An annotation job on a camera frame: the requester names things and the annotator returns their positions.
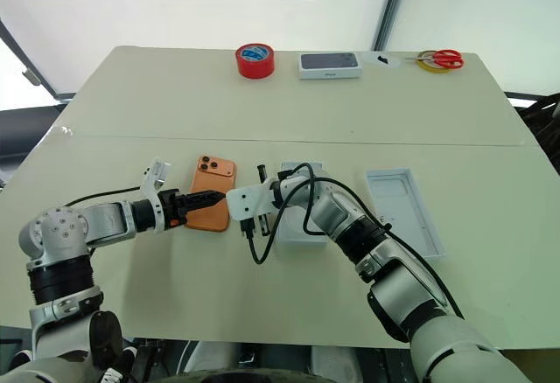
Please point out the red tape roll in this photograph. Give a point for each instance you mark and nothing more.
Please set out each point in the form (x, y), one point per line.
(255, 66)

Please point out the dark window frame bar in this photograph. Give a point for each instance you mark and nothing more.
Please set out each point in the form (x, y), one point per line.
(26, 57)
(394, 4)

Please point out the grey rounded shape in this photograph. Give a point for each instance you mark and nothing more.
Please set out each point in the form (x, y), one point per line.
(214, 357)

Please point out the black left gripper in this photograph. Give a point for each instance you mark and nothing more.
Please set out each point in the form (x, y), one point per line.
(170, 208)

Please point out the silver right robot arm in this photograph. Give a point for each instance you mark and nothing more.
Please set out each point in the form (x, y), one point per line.
(394, 278)

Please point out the black and white shoe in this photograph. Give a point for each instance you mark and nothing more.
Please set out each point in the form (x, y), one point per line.
(118, 367)

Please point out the white phone box lid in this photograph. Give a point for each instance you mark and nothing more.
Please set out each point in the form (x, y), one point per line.
(302, 236)

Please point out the orange smartphone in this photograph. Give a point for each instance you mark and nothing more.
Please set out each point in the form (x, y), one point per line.
(212, 173)

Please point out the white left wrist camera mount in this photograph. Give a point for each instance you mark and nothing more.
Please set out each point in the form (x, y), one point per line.
(153, 177)

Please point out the white box with phone print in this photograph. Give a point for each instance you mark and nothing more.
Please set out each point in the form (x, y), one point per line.
(329, 66)

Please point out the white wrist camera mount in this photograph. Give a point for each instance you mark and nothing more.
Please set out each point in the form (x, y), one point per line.
(153, 177)
(249, 199)

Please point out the yellow tape roll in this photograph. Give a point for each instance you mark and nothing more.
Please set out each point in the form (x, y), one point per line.
(431, 69)

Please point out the white round disc black mark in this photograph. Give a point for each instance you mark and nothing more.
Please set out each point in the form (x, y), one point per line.
(382, 60)

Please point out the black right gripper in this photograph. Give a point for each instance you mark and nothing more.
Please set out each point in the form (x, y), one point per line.
(263, 219)

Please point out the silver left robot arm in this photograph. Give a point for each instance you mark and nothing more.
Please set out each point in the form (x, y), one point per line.
(65, 225)

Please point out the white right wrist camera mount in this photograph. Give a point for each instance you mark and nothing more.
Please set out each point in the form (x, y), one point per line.
(249, 199)

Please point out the open white phone box base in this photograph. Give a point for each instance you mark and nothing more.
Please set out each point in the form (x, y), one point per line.
(404, 212)

